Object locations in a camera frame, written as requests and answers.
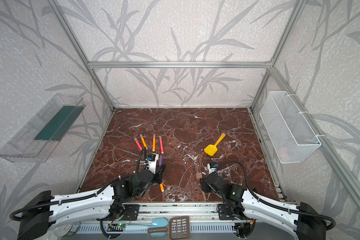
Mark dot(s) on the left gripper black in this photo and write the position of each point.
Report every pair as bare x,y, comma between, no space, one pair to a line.
159,170

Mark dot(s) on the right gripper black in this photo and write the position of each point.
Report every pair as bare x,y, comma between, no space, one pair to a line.
204,182

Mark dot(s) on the clear pen cap pair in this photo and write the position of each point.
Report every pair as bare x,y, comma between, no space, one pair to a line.
198,175

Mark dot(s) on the orange pen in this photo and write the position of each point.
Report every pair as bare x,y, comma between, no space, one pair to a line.
154,143
162,187
143,141

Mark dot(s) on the red capped pen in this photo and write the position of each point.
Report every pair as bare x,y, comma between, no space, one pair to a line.
161,144

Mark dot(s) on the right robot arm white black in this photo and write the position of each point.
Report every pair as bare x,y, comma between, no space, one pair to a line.
302,222

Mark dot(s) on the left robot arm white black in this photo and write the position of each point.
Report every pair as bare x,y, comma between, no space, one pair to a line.
46,212

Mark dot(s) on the orange pen front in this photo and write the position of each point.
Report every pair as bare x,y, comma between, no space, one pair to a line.
162,187

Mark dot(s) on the yellow toy spatula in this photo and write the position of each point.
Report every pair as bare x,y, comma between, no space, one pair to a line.
212,149

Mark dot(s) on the light blue brush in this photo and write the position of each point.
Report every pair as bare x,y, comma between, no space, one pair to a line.
157,228

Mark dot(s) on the green circuit board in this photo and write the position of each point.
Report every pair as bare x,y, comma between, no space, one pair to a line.
115,228

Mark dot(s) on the brown slotted spatula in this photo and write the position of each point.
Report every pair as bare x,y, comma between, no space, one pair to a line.
180,228

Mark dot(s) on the metal tin can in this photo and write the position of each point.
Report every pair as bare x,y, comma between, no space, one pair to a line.
67,230

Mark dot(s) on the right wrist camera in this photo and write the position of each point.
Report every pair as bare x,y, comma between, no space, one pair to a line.
212,167

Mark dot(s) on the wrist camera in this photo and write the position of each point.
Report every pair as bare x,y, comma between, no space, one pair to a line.
151,162
212,167

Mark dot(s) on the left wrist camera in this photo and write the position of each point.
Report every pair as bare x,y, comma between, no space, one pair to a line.
151,162

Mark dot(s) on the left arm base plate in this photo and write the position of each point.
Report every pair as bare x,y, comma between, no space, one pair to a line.
129,212

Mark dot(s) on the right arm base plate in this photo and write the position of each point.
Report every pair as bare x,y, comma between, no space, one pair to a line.
227,213

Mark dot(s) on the white wire mesh basket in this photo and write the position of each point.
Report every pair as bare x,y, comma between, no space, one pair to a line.
291,135

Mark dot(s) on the clear plastic wall tray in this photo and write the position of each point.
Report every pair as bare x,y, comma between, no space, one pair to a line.
36,141

